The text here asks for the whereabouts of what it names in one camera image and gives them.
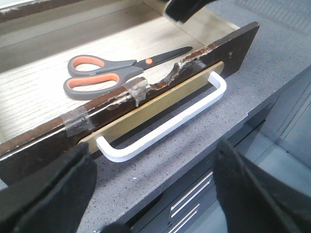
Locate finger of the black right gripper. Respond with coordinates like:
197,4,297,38
165,0,214,23

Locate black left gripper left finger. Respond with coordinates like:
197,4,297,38
0,143,97,233

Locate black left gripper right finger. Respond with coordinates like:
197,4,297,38
213,138,311,233

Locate white drawer handle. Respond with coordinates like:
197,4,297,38
96,71,227,163

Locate grey orange scissors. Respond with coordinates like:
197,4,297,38
63,46,192,100

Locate wooden drawer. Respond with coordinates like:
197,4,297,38
0,0,259,185

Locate dark brown wooden drawer cabinet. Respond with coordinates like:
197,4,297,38
0,0,80,23

